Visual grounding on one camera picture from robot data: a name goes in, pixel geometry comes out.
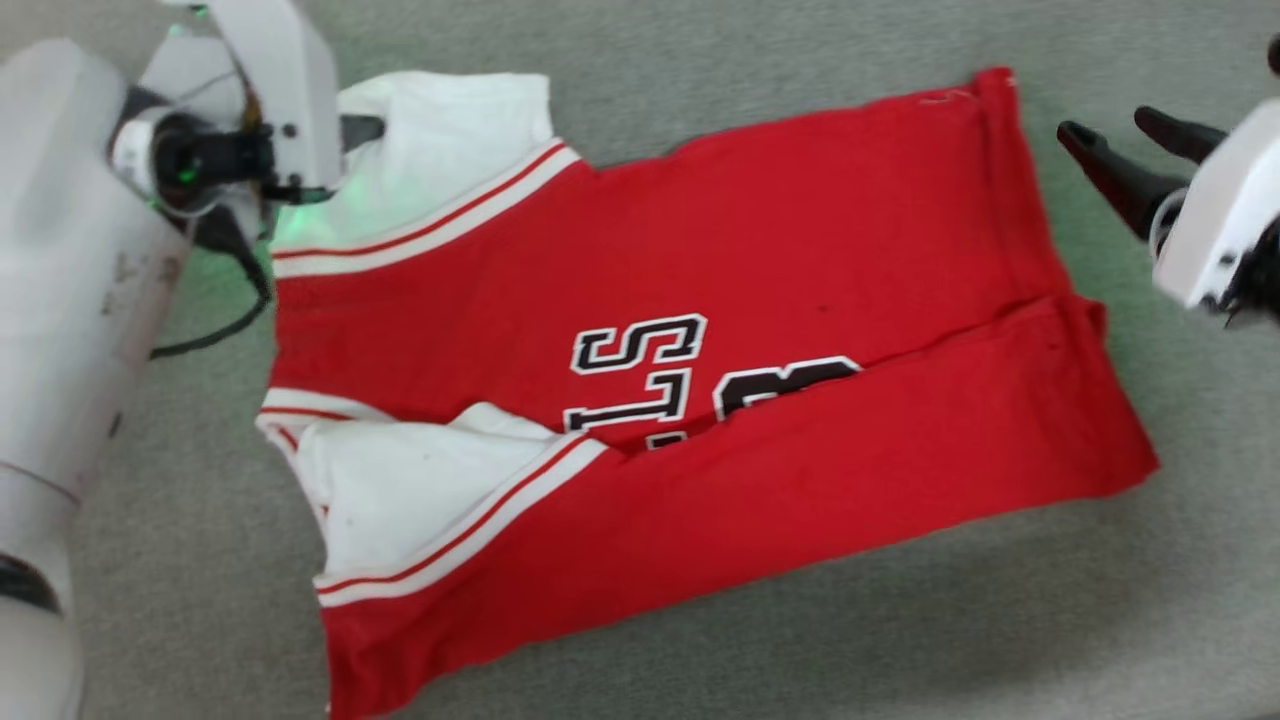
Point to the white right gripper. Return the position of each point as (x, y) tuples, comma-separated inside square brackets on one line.
[(1225, 210)]

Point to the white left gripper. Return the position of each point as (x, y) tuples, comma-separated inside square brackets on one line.
[(295, 100)]

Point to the red white basketball jersey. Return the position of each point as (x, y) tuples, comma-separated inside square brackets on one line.
[(800, 230)]

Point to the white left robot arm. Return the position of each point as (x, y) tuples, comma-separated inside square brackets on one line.
[(60, 300)]

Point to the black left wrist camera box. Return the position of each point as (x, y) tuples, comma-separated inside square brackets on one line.
[(205, 160)]

